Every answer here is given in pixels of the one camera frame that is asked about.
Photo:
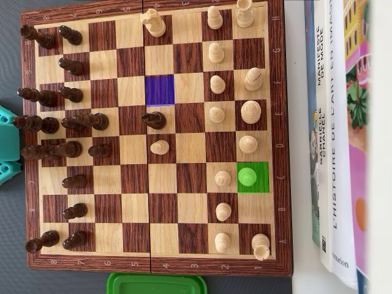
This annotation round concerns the white wooden bishop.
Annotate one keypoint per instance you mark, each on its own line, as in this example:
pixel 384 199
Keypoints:
pixel 253 80
pixel 247 177

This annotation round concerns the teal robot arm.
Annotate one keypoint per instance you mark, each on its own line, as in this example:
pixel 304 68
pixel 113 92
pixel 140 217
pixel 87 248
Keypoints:
pixel 7 144

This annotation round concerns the white wooden pawn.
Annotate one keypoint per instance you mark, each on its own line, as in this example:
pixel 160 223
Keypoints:
pixel 217 85
pixel 217 114
pixel 215 20
pixel 216 53
pixel 222 242
pixel 222 178
pixel 223 211
pixel 160 147

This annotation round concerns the white wooden queen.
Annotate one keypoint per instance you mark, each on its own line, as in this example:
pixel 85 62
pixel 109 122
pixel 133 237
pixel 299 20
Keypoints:
pixel 248 144

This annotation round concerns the white wooden king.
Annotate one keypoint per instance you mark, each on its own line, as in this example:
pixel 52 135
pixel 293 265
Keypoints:
pixel 250 112

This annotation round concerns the wooden folding chessboard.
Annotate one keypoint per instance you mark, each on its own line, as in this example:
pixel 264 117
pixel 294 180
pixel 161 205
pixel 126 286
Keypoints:
pixel 134 177

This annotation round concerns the black wooden bishop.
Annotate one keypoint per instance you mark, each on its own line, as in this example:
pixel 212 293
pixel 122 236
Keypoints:
pixel 43 97
pixel 98 120

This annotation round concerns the white wooden rook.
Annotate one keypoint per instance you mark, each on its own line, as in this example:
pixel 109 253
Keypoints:
pixel 245 16
pixel 261 245

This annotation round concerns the blue illustrated panda book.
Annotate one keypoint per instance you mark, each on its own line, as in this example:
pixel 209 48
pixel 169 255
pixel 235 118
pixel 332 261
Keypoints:
pixel 310 92

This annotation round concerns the white wooden knight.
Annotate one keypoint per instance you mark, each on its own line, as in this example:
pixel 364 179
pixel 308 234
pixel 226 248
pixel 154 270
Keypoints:
pixel 154 26

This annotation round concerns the white Gabrielle Chanel book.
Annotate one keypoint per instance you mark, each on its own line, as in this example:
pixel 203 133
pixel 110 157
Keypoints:
pixel 324 183

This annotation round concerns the green plastic lid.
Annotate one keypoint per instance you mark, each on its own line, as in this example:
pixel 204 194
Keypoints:
pixel 153 284

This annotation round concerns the white art history book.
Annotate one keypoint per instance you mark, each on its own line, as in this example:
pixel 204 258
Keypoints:
pixel 341 153

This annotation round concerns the black wooden king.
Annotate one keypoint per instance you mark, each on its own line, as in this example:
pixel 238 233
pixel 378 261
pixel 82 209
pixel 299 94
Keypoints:
pixel 43 124

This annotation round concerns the pink illustrated book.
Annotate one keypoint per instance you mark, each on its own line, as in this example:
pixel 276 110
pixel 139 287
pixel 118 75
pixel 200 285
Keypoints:
pixel 358 171

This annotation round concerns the black wooden queen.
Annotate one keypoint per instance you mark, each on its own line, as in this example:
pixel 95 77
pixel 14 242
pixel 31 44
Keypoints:
pixel 32 152

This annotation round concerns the black wooden rook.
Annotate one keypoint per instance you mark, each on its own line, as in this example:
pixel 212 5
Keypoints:
pixel 44 240
pixel 41 38

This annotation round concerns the dark grey mat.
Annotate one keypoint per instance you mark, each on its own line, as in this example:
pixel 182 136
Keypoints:
pixel 9 61

